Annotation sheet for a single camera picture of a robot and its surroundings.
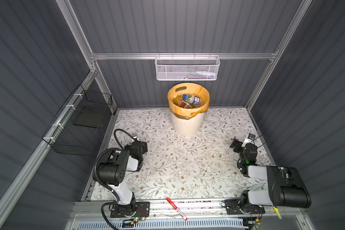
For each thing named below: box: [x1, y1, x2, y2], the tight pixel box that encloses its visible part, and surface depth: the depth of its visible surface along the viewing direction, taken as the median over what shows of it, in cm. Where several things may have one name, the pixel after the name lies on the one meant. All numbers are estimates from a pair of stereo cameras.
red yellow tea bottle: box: [172, 95, 193, 109], surface depth 91 cm
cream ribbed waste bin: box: [171, 111, 206, 136], surface depth 96 cm
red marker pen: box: [165, 197, 188, 221], surface depth 75 cm
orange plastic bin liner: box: [167, 82, 211, 120], surface depth 94 cm
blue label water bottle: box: [182, 93, 201, 105], surface depth 95 cm
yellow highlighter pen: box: [273, 207, 283, 220], surface depth 73 cm
